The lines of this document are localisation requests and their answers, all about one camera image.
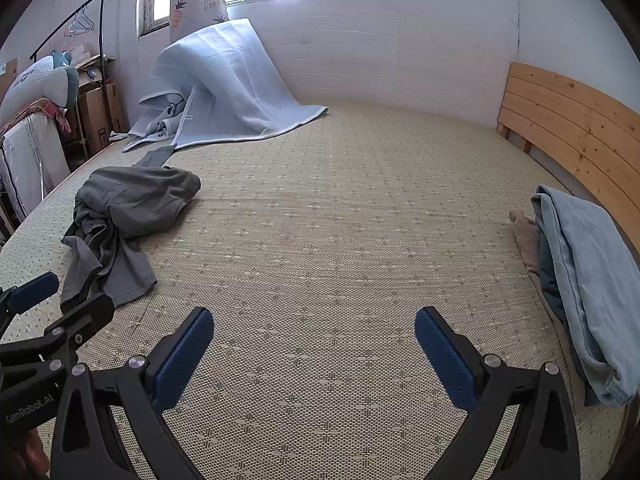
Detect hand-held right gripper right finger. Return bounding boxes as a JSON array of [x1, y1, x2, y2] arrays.
[[414, 306, 583, 480]]

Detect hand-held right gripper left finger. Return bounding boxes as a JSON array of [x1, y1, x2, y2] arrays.
[[50, 306, 216, 480]]

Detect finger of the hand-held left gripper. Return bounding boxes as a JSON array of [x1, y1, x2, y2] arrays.
[[0, 271, 61, 333], [0, 294, 116, 366]]

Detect grey t-shirt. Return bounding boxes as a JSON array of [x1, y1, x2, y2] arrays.
[[60, 146, 202, 313]]

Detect black clothes rack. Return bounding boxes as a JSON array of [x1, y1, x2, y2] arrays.
[[30, 0, 118, 133]]

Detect dark blue folded garment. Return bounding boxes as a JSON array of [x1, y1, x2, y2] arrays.
[[537, 240, 573, 326]]

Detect white plastic-covered storage case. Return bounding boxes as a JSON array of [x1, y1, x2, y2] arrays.
[[0, 112, 71, 221]]

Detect beige garment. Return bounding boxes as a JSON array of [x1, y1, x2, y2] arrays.
[[509, 210, 586, 413]]

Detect light blue jeans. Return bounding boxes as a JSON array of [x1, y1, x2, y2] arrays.
[[531, 185, 640, 407]]

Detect red plaid cloth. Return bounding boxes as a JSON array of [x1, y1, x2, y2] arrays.
[[0, 97, 73, 133]]

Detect brown cardboard box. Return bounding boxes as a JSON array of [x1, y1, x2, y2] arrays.
[[77, 82, 126, 153]]

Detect whale plush pillow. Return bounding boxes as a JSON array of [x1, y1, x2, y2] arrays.
[[0, 50, 81, 121]]

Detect printed flat cardboard box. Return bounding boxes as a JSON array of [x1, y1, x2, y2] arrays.
[[0, 57, 20, 93]]

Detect wooden headboard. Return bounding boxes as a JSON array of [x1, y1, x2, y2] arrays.
[[496, 61, 640, 256]]

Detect light blue blanket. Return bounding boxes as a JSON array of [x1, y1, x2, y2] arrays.
[[109, 18, 329, 153]]

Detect pineapple print white cushion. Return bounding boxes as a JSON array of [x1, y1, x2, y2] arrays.
[[170, 0, 231, 43]]

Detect wire clothes hanger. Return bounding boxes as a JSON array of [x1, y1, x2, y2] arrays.
[[64, 5, 96, 38]]

